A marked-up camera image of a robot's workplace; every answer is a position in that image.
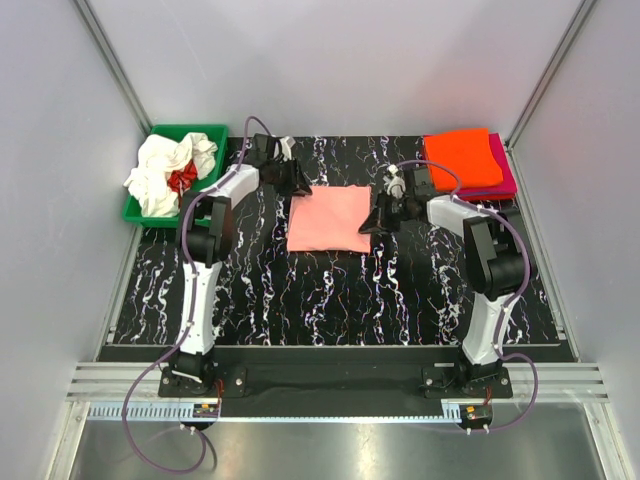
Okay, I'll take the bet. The salmon pink t-shirt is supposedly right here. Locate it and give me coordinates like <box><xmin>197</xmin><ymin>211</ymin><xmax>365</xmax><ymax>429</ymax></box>
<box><xmin>286</xmin><ymin>185</ymin><xmax>371</xmax><ymax>254</ymax></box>

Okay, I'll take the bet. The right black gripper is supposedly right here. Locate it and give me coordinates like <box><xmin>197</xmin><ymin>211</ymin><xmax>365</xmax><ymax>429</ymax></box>
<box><xmin>358</xmin><ymin>191</ymin><xmax>413</xmax><ymax>236</ymax></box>

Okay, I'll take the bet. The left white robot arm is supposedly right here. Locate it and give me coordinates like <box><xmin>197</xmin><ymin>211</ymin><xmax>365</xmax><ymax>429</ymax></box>
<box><xmin>162</xmin><ymin>134</ymin><xmax>311</xmax><ymax>396</ymax></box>

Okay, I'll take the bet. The red crumpled t-shirt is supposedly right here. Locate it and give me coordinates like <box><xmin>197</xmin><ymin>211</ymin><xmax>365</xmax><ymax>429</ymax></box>
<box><xmin>167</xmin><ymin>160</ymin><xmax>198</xmax><ymax>206</ymax></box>

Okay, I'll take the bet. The magenta folded t-shirt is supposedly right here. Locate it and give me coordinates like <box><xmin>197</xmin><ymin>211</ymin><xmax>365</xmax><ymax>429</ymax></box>
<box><xmin>457</xmin><ymin>133</ymin><xmax>518</xmax><ymax>201</ymax></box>

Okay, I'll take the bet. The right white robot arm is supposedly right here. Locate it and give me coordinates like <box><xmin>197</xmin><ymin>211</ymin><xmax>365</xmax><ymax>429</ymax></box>
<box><xmin>359</xmin><ymin>160</ymin><xmax>535</xmax><ymax>397</ymax></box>

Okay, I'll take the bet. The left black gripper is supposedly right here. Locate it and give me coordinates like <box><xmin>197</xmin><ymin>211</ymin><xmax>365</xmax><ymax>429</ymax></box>
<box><xmin>267</xmin><ymin>156</ymin><xmax>311</xmax><ymax>197</ymax></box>

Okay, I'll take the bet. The black marbled table mat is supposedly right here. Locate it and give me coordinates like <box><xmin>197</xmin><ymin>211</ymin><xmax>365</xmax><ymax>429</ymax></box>
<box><xmin>107</xmin><ymin>136</ymin><xmax>560</xmax><ymax>346</ymax></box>

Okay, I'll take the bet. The aluminium frame post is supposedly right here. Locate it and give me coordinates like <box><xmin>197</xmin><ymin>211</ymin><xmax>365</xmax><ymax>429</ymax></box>
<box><xmin>70</xmin><ymin>0</ymin><xmax>152</xmax><ymax>135</ymax></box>
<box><xmin>504</xmin><ymin>0</ymin><xmax>601</xmax><ymax>149</ymax></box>

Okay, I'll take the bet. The right aluminium frame post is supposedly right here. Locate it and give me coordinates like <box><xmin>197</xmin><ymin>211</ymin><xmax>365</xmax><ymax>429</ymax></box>
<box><xmin>504</xmin><ymin>0</ymin><xmax>601</xmax><ymax>149</ymax></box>

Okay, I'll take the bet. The orange folded t-shirt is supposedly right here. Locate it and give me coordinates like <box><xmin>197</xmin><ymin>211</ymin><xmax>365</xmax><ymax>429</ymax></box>
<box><xmin>424</xmin><ymin>128</ymin><xmax>503</xmax><ymax>189</ymax></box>

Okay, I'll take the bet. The green plastic bin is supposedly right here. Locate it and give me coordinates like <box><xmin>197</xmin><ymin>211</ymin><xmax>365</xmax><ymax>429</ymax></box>
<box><xmin>122</xmin><ymin>124</ymin><xmax>228</xmax><ymax>228</ymax></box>

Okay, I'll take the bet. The white slotted cable duct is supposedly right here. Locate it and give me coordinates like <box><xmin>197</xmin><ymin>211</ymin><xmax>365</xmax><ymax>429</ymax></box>
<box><xmin>88</xmin><ymin>401</ymin><xmax>461</xmax><ymax>424</ymax></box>

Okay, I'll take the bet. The white crumpled t-shirt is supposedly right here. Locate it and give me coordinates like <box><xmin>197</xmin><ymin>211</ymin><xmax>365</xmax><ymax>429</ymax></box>
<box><xmin>123</xmin><ymin>132</ymin><xmax>219</xmax><ymax>218</ymax></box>

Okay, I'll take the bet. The left aluminium frame post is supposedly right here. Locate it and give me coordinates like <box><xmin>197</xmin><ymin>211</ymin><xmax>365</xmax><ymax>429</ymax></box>
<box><xmin>70</xmin><ymin>0</ymin><xmax>152</xmax><ymax>135</ymax></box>

